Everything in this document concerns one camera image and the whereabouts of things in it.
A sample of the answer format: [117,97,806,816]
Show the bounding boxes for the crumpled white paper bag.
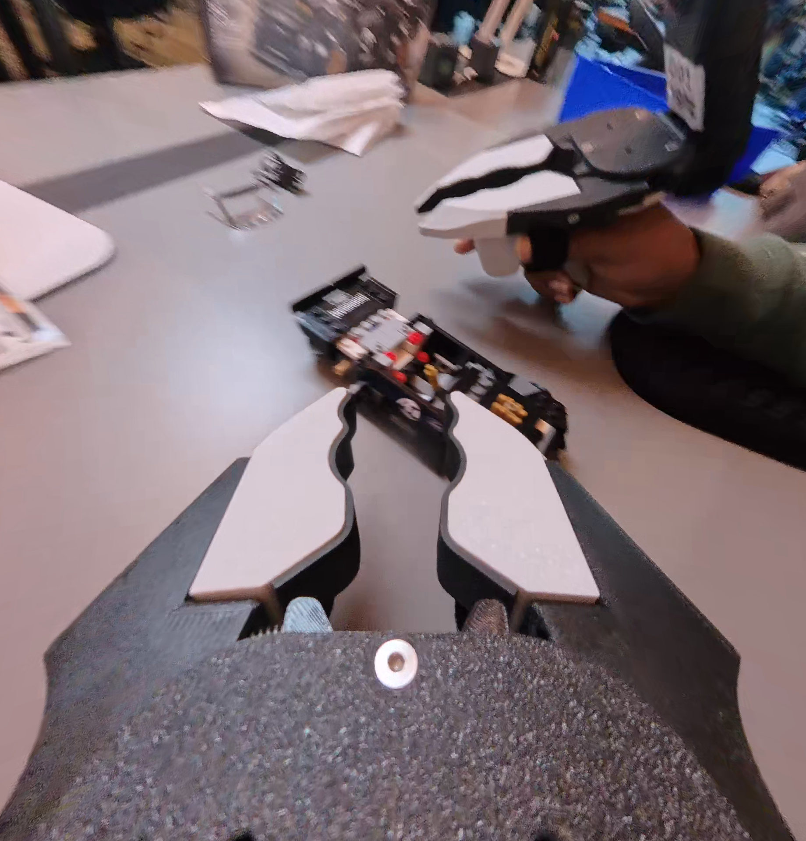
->
[200,69,408,157]

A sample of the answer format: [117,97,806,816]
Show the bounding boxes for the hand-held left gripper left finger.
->
[189,385,361,618]

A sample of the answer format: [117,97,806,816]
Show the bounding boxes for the clear lego windshield piece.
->
[205,183,284,232]

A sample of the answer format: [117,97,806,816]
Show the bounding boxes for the lego car model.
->
[293,267,569,463]

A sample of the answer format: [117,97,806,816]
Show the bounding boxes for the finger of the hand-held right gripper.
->
[419,171,617,241]
[415,133,577,215]

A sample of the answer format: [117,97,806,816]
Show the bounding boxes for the blue plastic bin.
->
[559,53,788,185]

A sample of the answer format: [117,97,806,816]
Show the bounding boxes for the lego set box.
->
[200,0,438,88]

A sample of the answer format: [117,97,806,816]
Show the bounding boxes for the black box-shaped device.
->
[421,33,464,93]

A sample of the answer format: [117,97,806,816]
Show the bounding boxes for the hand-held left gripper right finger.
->
[438,392,601,629]

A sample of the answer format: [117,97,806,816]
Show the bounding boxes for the small black lego assembly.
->
[255,153,308,197]

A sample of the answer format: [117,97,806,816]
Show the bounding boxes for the lego sticker sheet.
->
[0,272,71,381]

